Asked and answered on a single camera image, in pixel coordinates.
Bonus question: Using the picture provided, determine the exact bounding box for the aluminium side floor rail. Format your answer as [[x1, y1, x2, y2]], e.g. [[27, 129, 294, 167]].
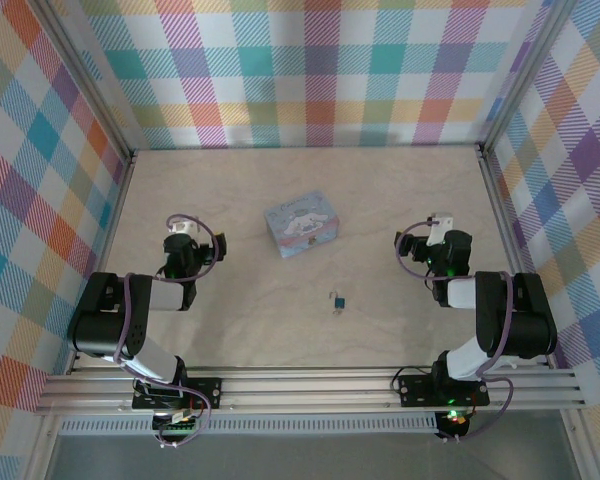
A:
[[474, 144, 556, 371], [67, 149, 140, 376]]

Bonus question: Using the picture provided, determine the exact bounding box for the grey slotted cable duct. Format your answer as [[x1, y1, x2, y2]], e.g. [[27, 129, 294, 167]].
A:
[[58, 417, 442, 436]]

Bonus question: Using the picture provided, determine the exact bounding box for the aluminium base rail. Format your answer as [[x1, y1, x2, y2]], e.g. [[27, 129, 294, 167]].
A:
[[33, 366, 587, 417]]

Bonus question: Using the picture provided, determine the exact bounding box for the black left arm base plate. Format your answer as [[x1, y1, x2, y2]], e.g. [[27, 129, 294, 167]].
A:
[[131, 377, 224, 412]]

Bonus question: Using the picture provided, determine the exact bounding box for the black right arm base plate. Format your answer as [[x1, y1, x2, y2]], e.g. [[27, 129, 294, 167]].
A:
[[397, 374, 491, 408]]

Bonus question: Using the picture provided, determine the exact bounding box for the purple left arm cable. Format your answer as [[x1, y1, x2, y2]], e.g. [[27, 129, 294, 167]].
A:
[[114, 213, 219, 449]]

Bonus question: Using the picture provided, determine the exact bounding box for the aluminium corner post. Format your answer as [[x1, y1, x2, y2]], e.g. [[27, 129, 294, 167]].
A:
[[27, 0, 139, 161], [474, 0, 581, 159]]

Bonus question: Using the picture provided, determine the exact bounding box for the blue cartoon tin box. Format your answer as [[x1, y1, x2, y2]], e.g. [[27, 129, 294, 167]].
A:
[[263, 191, 343, 260]]

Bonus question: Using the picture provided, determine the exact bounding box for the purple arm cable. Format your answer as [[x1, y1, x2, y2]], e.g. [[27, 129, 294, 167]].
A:
[[114, 213, 219, 449], [396, 218, 514, 446]]

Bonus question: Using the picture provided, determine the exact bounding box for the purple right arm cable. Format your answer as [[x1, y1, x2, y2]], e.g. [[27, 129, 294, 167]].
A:
[[396, 218, 514, 446]]

